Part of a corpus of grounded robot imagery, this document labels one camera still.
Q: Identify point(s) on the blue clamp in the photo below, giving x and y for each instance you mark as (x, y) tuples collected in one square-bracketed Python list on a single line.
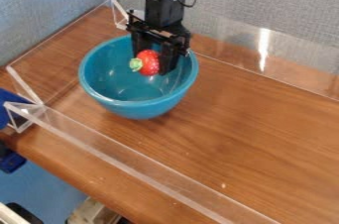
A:
[(11, 161)]

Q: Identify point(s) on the clear acrylic barrier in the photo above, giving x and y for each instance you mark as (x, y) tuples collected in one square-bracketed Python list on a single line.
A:
[(245, 153)]

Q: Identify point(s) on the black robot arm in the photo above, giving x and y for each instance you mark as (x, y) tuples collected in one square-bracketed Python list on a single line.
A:
[(161, 28)]

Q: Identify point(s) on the blue bowl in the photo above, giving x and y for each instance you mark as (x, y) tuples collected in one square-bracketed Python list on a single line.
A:
[(129, 94)]

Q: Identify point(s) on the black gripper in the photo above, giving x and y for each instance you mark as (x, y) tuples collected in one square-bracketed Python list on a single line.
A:
[(161, 27)]

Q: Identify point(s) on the red strawberry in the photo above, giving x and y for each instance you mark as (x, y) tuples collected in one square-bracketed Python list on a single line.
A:
[(146, 63)]

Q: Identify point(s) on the beige object under table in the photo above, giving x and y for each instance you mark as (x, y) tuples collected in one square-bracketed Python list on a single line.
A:
[(93, 213)]

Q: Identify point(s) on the white and black object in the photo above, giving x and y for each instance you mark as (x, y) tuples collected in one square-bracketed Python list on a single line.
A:
[(11, 217)]

